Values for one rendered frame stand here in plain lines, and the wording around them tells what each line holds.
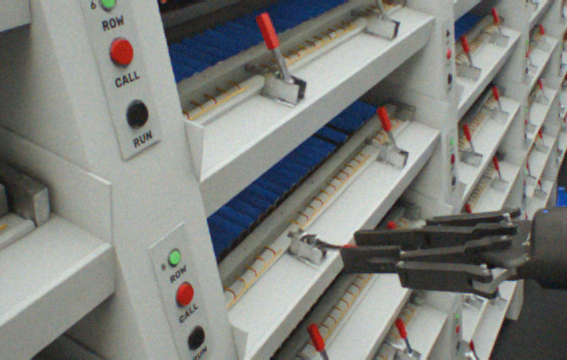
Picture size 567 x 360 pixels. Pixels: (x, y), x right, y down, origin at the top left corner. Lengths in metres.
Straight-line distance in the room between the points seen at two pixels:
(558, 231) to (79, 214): 0.39
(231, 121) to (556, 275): 0.32
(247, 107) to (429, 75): 0.48
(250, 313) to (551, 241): 0.29
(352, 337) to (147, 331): 0.46
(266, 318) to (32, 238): 0.28
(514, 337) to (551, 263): 1.49
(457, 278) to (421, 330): 0.62
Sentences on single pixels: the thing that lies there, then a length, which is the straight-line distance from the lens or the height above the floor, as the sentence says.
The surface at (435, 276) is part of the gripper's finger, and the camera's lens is 0.58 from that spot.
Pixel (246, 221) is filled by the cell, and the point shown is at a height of 0.98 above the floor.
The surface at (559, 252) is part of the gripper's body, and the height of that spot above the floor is 1.01.
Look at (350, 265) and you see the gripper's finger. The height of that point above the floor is 0.95.
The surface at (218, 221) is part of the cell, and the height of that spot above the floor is 0.99.
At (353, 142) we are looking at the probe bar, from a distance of 0.89.
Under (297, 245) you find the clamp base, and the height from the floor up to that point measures 0.96.
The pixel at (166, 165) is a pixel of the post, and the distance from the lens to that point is 0.45.
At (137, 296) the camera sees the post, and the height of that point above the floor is 1.07.
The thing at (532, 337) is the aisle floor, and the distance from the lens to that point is 2.05.
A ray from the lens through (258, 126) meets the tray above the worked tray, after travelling 0.56.
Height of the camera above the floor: 1.31
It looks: 24 degrees down
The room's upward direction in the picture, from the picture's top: 9 degrees counter-clockwise
